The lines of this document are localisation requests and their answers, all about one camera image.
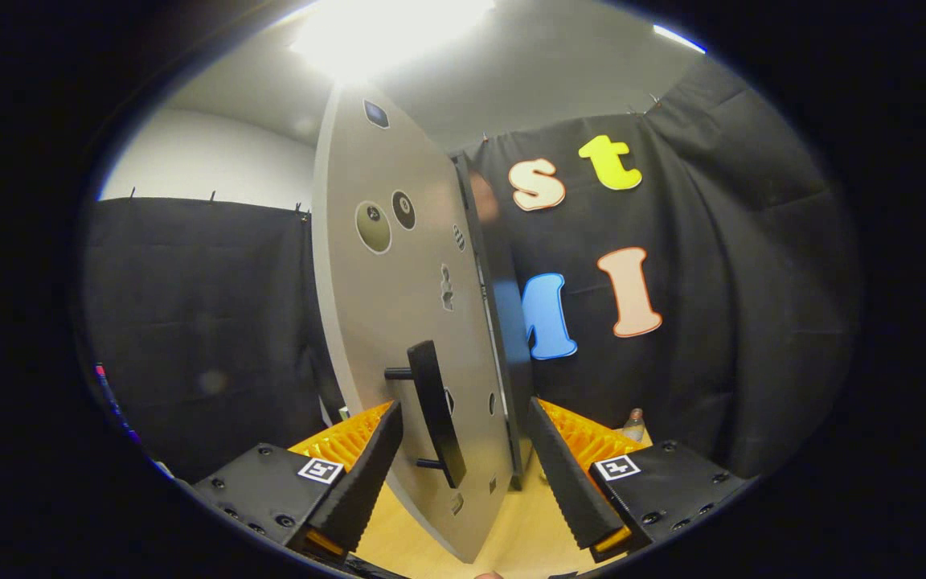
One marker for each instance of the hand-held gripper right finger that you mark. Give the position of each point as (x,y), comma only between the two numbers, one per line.
(563,482)

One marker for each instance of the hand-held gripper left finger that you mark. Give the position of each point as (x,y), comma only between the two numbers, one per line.
(366,474)

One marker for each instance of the dark grey shoe cabinet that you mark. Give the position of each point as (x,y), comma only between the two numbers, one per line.
(507,322)

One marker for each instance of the beige shoe cabinet door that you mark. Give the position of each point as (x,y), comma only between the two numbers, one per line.
(399,305)

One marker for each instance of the red white bottle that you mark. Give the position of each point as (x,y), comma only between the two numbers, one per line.
(633,426)

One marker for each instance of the black backdrop cloth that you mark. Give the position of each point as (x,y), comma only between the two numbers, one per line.
(736,281)

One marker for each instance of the large ceiling light panel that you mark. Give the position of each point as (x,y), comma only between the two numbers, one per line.
(383,32)

